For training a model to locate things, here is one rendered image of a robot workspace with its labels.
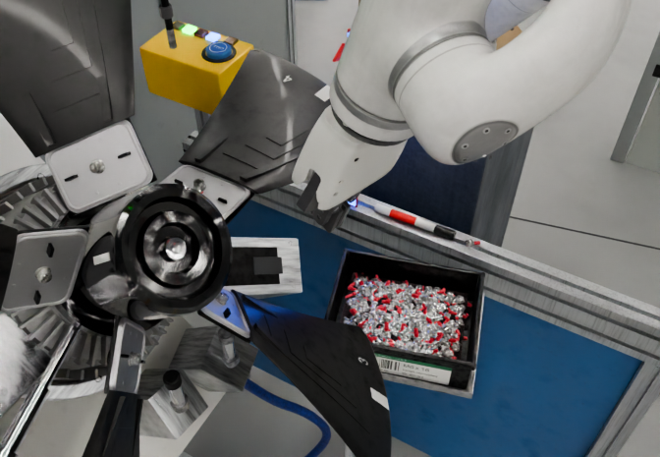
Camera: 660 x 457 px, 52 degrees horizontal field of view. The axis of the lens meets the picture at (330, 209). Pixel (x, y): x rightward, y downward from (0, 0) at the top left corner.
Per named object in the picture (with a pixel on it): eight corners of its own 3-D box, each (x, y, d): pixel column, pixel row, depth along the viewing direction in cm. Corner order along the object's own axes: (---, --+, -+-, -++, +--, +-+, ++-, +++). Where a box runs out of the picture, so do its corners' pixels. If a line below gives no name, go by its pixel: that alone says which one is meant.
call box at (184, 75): (149, 99, 118) (137, 45, 111) (185, 70, 124) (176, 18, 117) (226, 128, 113) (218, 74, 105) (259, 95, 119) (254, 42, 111)
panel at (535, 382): (242, 360, 180) (210, 175, 132) (243, 358, 180) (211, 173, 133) (548, 516, 152) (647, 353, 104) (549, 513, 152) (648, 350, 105)
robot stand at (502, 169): (385, 295, 209) (412, 24, 143) (476, 339, 198) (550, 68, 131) (333, 367, 192) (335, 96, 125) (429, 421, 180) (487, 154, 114)
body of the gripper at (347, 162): (390, 51, 60) (355, 133, 69) (304, 91, 55) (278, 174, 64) (449, 107, 58) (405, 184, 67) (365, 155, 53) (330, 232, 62)
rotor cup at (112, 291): (14, 295, 62) (71, 279, 53) (87, 167, 69) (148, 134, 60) (144, 361, 70) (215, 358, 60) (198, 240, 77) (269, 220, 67)
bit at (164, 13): (182, 46, 59) (172, -11, 55) (173, 51, 58) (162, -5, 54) (173, 42, 59) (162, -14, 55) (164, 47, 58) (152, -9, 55)
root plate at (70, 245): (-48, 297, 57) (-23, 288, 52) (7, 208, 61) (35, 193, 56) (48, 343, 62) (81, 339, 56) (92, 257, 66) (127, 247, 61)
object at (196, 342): (208, 392, 92) (166, 370, 89) (224, 350, 95) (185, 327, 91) (242, 392, 86) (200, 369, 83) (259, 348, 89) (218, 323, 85)
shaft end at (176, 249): (161, 253, 60) (163, 252, 60) (170, 232, 61) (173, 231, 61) (180, 264, 61) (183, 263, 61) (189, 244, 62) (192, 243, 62)
